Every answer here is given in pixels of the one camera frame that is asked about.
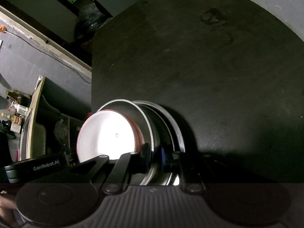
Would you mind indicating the dark glass bottle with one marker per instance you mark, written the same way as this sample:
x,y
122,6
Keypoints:
x,y
17,94

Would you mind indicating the pale door frame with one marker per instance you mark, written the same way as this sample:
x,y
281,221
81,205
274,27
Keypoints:
x,y
47,42

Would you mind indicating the small clear plastic bag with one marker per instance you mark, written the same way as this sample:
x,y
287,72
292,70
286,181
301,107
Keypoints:
x,y
60,129

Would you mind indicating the orange wall hook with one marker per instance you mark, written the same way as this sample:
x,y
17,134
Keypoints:
x,y
2,28

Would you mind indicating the medium steel plate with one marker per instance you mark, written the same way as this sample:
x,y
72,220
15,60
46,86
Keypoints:
x,y
172,137

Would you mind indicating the black plastic bag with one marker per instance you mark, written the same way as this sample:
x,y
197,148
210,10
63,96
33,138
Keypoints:
x,y
92,23

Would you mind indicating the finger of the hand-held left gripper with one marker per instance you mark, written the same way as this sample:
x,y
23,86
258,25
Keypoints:
x,y
70,158

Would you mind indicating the person's left hand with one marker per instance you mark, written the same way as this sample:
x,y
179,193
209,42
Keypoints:
x,y
6,201

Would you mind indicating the wooden counter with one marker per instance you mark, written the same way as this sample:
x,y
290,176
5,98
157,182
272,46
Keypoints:
x,y
35,104

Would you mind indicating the large steel plate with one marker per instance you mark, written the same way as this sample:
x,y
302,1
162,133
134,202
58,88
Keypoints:
x,y
181,137

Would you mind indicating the white tube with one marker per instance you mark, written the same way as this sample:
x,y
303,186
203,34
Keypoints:
x,y
40,78

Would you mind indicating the white plastic bottle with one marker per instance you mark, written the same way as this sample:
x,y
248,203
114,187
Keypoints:
x,y
20,109

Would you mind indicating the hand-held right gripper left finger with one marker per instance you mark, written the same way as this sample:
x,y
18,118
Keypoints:
x,y
146,159

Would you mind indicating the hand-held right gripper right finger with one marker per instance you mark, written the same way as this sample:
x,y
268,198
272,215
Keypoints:
x,y
163,156

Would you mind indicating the deep steel bowl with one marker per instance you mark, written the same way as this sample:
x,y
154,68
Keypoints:
x,y
128,108

